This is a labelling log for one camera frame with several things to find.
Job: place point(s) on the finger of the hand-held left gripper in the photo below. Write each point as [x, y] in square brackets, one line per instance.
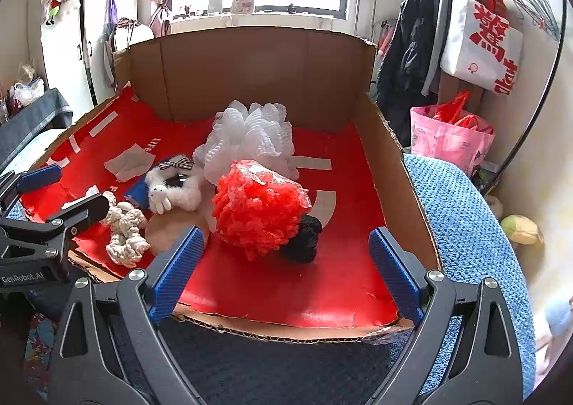
[80, 212]
[40, 176]

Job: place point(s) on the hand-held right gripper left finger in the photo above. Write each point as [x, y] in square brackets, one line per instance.
[177, 270]

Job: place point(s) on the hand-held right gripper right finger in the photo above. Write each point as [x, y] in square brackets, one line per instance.
[396, 270]

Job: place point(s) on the cream crocheted scrunchie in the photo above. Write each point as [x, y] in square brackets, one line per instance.
[127, 226]

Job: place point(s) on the white tissue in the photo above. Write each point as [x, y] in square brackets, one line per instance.
[92, 192]
[130, 163]

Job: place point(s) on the white fluffy bunny scrunchie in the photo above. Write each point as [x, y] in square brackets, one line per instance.
[186, 194]

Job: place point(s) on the black scrunchie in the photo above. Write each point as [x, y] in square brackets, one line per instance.
[302, 243]

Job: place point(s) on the red foam net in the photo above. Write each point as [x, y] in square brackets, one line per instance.
[255, 208]

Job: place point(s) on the white mesh bath sponge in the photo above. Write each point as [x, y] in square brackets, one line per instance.
[250, 131]

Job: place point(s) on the cardboard box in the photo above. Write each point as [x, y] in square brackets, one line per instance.
[268, 69]

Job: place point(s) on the beige round pad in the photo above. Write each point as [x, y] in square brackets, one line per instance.
[170, 226]

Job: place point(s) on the dark grey cloth cover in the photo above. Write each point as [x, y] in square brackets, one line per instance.
[36, 118]

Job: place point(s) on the group of small bottles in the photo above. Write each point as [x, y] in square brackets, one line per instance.
[6, 107]

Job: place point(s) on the blue textured blanket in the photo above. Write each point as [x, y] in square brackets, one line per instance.
[461, 226]

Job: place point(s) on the clear plastic bag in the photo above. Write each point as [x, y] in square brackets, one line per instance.
[29, 91]

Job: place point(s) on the yellow green plush toy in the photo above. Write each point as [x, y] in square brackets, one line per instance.
[521, 230]

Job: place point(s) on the white wardrobe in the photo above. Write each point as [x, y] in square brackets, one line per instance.
[71, 46]

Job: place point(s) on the pink shopping bag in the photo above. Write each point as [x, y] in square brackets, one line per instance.
[443, 145]

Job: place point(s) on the red plastic bag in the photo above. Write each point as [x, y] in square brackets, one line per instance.
[461, 116]

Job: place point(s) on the white display bust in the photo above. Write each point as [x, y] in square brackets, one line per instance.
[138, 35]

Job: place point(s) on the hanging plush toy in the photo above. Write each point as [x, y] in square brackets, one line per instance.
[58, 4]

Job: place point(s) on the black jacket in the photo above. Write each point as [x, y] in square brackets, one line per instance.
[403, 60]

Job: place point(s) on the grey hooded garment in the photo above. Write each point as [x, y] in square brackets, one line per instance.
[436, 42]

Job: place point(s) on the white bag with red print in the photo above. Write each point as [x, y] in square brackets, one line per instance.
[474, 46]

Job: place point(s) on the black clothes rack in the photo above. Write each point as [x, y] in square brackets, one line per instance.
[548, 87]

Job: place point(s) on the small white card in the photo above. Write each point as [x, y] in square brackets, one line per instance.
[215, 2]

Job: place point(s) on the metal crutch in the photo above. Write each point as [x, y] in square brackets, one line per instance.
[360, 10]

